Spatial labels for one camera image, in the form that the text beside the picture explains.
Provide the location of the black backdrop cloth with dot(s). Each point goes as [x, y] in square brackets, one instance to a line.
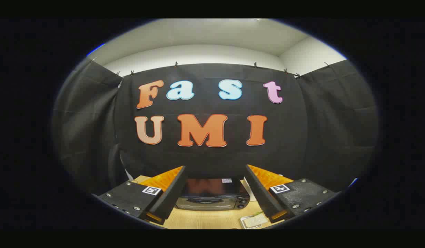
[205, 162]

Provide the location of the row of black cloth clips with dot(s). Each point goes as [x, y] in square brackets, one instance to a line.
[176, 64]

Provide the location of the black toaster oven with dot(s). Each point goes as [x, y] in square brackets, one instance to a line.
[212, 193]

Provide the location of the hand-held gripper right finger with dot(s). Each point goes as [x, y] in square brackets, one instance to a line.
[259, 194]

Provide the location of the white plastic tray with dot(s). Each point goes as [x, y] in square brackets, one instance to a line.
[242, 222]

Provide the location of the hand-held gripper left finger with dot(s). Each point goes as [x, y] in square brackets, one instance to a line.
[171, 196]

